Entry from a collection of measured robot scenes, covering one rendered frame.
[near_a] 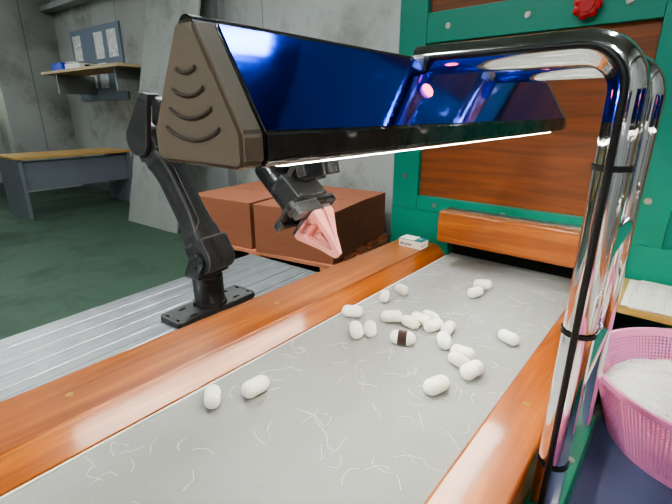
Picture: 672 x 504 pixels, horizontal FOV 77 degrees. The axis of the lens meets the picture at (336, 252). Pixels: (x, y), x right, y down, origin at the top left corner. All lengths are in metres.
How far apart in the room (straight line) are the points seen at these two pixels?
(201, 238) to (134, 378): 0.36
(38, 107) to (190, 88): 7.17
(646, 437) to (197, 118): 0.55
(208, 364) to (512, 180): 0.70
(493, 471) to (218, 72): 0.38
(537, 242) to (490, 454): 0.53
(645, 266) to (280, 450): 0.72
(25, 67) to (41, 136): 0.89
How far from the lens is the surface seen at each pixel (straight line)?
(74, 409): 0.56
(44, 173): 5.48
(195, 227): 0.87
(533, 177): 0.96
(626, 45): 0.35
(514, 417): 0.51
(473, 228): 0.94
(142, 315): 0.96
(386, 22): 3.43
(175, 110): 0.25
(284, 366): 0.60
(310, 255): 2.70
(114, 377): 0.59
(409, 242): 1.00
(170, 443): 0.51
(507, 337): 0.68
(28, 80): 7.40
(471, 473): 0.44
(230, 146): 0.22
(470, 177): 1.00
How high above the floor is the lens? 1.07
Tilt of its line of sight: 18 degrees down
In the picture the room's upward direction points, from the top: straight up
